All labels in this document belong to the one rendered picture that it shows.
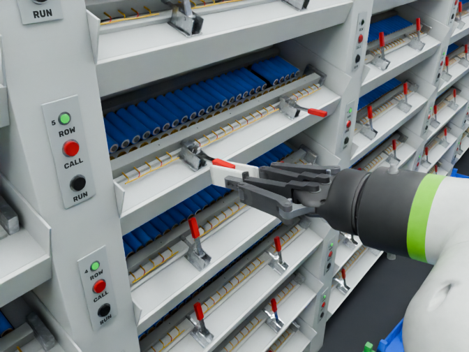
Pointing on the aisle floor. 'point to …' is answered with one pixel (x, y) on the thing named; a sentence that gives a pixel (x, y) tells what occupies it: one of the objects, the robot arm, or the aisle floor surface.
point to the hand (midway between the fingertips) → (234, 176)
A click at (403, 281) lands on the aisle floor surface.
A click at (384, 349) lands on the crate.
